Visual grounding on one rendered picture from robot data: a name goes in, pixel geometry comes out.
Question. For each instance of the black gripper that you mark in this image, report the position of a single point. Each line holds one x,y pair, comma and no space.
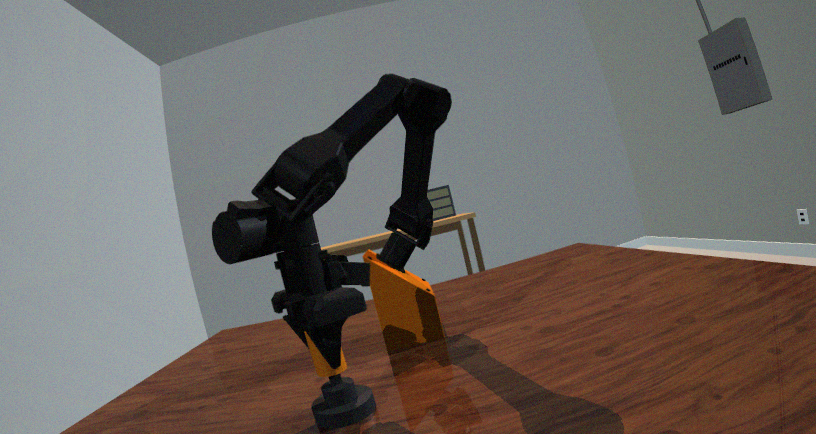
311,304

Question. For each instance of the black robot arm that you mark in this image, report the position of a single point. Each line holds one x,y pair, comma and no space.
313,169

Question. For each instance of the orange cylinder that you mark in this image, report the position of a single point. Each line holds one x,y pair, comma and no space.
323,369

